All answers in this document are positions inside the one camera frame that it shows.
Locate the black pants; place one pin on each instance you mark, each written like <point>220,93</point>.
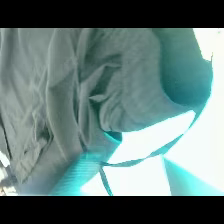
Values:
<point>60,93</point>

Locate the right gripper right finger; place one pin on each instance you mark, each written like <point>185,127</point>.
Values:
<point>190,181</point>

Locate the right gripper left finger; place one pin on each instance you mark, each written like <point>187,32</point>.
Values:
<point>81,173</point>

